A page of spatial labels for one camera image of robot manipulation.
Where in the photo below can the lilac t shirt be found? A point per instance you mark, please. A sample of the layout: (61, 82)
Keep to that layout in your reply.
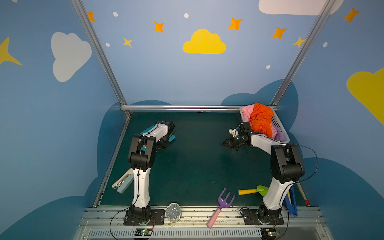
(280, 135)

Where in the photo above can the purple pink toy rake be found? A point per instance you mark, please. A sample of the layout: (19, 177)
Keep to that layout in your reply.
(223, 204)

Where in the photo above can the silver tin can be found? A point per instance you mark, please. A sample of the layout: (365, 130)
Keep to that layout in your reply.
(173, 212)

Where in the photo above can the green yellow toy trowel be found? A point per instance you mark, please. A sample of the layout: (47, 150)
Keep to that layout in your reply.
(262, 190)

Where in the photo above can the blue stapler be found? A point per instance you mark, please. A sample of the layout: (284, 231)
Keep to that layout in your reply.
(290, 201)

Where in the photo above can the left aluminium frame post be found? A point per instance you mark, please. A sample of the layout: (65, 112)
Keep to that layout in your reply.
(88, 26)

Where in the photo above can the teal printed t shirt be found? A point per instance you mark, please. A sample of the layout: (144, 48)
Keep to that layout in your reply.
(150, 132)

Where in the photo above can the red tipped white pen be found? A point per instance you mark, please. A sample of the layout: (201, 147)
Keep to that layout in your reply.
(303, 194)

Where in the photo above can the aluminium frame post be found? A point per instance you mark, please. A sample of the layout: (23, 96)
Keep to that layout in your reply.
(88, 26)
(304, 49)

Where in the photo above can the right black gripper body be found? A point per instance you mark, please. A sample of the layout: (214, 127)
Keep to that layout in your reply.
(233, 140)

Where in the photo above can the right aluminium frame post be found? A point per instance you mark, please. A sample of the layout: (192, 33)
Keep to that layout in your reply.
(304, 49)

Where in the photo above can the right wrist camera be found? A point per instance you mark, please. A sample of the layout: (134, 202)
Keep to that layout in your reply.
(235, 132)

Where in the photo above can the white plastic laundry basket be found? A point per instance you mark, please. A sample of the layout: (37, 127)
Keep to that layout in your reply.
(276, 123)

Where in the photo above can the front aluminium rail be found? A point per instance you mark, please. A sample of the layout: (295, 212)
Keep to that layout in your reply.
(106, 223)

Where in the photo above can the orange t shirt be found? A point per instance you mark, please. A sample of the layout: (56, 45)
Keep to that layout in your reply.
(261, 119)

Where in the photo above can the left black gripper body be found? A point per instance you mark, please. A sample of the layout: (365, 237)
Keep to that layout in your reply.
(167, 132)

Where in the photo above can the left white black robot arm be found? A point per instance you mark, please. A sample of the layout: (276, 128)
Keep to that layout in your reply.
(142, 156)

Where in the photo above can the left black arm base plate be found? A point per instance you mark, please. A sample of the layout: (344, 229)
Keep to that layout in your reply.
(156, 216)

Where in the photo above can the pink t shirt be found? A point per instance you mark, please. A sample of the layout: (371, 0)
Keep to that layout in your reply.
(247, 110)

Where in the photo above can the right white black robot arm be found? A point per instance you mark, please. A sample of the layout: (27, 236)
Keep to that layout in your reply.
(286, 167)

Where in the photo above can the grey white stapler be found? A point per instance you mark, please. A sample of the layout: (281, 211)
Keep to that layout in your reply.
(124, 181)

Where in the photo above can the left green circuit board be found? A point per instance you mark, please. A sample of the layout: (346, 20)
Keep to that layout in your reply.
(143, 232)

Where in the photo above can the right green circuit board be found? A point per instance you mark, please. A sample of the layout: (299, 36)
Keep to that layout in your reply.
(268, 234)

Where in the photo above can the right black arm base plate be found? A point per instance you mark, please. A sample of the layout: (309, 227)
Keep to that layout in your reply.
(251, 217)

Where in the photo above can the horizontal aluminium frame bar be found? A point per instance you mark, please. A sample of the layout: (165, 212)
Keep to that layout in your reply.
(181, 108)

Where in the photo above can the green circuit board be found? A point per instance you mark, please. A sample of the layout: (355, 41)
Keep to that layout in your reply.
(268, 234)
(143, 232)

